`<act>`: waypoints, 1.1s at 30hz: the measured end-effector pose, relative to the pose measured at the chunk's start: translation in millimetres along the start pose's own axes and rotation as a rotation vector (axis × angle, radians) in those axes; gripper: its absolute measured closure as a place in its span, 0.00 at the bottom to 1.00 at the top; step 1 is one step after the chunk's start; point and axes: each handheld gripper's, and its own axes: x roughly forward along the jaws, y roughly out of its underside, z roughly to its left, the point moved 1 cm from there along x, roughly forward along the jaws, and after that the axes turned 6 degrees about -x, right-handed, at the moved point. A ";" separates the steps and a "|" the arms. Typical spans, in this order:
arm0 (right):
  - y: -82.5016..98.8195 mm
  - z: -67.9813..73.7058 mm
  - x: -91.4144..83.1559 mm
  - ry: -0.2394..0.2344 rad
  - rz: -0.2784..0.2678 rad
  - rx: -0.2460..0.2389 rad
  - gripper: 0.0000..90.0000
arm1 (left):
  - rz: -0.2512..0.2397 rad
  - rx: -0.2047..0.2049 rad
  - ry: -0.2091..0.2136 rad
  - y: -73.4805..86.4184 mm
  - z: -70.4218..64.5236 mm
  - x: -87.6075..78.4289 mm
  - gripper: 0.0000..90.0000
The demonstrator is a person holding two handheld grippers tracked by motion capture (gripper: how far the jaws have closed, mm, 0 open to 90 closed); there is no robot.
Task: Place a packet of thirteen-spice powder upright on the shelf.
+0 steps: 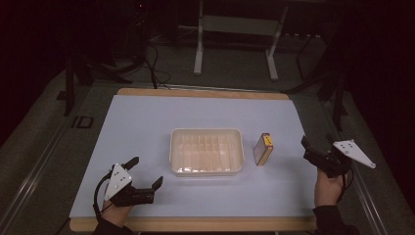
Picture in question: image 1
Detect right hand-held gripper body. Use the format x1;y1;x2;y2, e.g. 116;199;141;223
302;139;377;179

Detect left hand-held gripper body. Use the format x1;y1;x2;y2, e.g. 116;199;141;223
103;163;155;208

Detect small yellow box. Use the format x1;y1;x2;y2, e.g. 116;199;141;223
253;132;275;167

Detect white plastic tray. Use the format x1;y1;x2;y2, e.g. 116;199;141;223
168;127;246;177

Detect person's right hand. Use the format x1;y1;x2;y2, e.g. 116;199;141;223
314;168;349;208

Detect person's left hand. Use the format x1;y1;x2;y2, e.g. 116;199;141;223
101;200;133;228

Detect white table mat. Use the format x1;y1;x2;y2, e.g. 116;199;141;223
69;94;320;219

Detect black metal stand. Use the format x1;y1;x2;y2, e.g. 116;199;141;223
283;30;349;132
56;48;133;118

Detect white metal stand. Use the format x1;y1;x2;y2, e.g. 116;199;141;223
193;0;290;82

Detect left hand-held gripper black cable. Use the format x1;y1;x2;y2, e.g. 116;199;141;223
92;171;114;220

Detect hand-held gripper black cable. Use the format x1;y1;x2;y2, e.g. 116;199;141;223
338;167;356;204
92;171;114;220

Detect right hand-held gripper black cable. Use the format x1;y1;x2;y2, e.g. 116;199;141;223
338;167;356;204

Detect metal floor rail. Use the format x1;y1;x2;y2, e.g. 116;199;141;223
0;107;84;231
321;101;391;235

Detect black floor cable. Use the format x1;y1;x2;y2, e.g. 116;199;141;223
142;41;172;90

